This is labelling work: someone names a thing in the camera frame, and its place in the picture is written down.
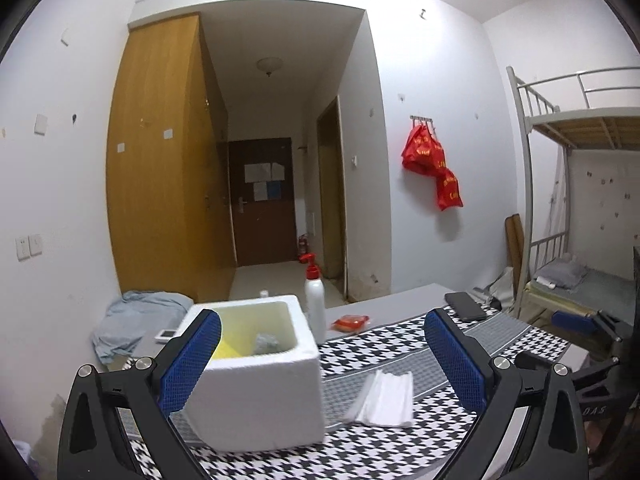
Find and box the black white houndstooth cloth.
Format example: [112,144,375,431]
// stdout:
[112,305,571,480]

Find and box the dark brown door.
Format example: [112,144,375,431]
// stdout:
[228,137,296,267]

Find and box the wooden side door frame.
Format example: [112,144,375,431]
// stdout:
[316,95,348,296]

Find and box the white foam box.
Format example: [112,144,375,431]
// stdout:
[181,295,326,453]

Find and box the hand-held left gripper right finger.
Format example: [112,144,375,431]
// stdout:
[424,308,588,480]

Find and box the red plastic bag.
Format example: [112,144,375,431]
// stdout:
[434,167,463,212]
[401,124,446,176]

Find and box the metal bunk bed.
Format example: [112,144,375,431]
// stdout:
[506,65,640,331]

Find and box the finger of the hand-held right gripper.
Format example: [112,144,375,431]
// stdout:
[551,310,632,343]
[515,350,621,386]

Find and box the red snack packet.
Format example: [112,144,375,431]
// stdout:
[332,314,372,333]

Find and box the grey-blue crumpled cloth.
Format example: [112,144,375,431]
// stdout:
[92,290,195,365]

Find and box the brown wooden board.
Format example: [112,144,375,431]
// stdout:
[505,214,526,281]

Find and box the yellow sponge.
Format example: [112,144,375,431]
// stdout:
[212,337,251,359]

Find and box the white pump bottle red top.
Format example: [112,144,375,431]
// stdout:
[299,253,327,346]

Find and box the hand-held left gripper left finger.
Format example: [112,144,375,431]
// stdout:
[57,308,223,480]

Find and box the white gauze packet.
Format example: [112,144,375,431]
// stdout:
[346,370,415,428]

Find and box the black phone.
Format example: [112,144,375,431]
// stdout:
[444,291,487,322]

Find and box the wooden wardrobe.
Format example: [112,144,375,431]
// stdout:
[106,14,236,303]

